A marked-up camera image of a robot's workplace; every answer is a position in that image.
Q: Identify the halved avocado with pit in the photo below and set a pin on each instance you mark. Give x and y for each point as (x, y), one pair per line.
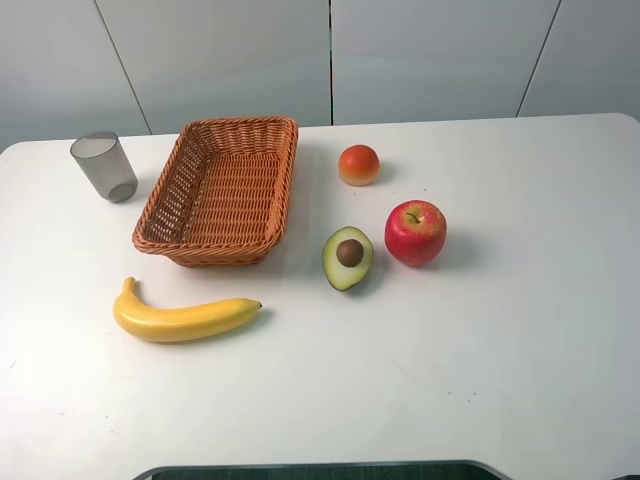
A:
(347, 257)

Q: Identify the brown wicker basket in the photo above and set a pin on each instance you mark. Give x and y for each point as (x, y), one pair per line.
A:
(223, 196)

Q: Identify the orange tomato fruit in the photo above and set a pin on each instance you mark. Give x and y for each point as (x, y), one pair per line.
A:
(358, 165)

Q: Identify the red apple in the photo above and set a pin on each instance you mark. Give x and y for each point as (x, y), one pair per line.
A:
(415, 232)

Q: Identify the yellow banana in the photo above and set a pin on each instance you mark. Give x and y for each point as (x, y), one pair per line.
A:
(173, 325)

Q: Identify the grey translucent plastic cup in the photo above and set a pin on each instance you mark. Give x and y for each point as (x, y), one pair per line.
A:
(104, 162)

